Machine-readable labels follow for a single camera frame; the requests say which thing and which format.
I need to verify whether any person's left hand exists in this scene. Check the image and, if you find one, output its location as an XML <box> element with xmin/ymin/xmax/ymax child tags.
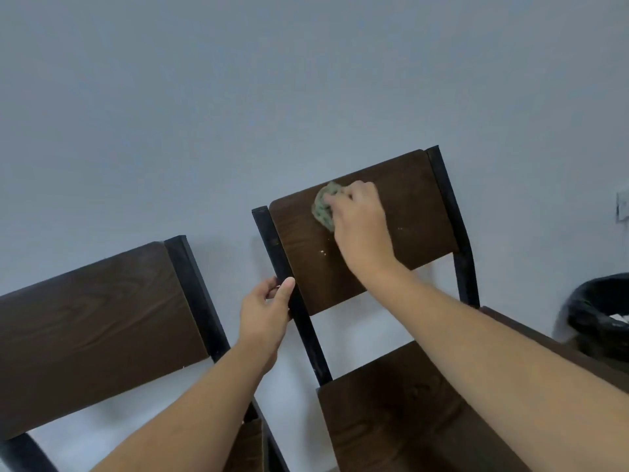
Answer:
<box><xmin>237</xmin><ymin>276</ymin><xmax>296</xmax><ymax>375</ymax></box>

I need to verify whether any person's right hand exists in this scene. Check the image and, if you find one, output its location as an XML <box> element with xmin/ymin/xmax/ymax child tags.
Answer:
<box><xmin>325</xmin><ymin>181</ymin><xmax>399</xmax><ymax>293</ymax></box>

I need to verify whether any green cleaning cloth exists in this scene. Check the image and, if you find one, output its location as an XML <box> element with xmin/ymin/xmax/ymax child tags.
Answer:
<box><xmin>311</xmin><ymin>181</ymin><xmax>345</xmax><ymax>233</ymax></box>

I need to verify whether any dark wooden chair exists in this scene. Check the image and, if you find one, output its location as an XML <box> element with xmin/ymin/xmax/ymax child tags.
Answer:
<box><xmin>0</xmin><ymin>235</ymin><xmax>291</xmax><ymax>472</ymax></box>
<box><xmin>252</xmin><ymin>145</ymin><xmax>629</xmax><ymax>472</ymax></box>

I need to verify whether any person's right forearm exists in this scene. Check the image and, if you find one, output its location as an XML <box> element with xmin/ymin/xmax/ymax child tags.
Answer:
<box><xmin>355</xmin><ymin>260</ymin><xmax>629</xmax><ymax>472</ymax></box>

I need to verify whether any person's left forearm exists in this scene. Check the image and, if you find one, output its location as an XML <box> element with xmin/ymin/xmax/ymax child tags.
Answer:
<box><xmin>91</xmin><ymin>339</ymin><xmax>278</xmax><ymax>472</ymax></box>

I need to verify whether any black bin bag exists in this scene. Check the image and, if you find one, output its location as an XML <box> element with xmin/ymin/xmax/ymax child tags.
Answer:
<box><xmin>566</xmin><ymin>273</ymin><xmax>629</xmax><ymax>362</ymax></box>

